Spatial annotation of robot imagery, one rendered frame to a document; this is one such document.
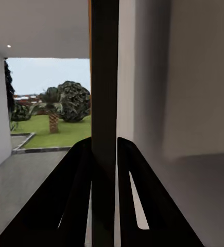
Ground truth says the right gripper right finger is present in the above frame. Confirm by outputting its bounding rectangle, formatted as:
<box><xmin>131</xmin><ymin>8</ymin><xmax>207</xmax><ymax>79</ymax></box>
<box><xmin>117</xmin><ymin>137</ymin><xmax>204</xmax><ymax>247</ymax></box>

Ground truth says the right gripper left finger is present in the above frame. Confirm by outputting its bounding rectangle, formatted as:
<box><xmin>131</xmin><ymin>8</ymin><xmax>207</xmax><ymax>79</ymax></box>
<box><xmin>0</xmin><ymin>137</ymin><xmax>92</xmax><ymax>247</ymax></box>

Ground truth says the poster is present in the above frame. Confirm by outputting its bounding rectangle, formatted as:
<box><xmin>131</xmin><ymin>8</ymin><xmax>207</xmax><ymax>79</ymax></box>
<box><xmin>91</xmin><ymin>0</ymin><xmax>119</xmax><ymax>247</ymax></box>

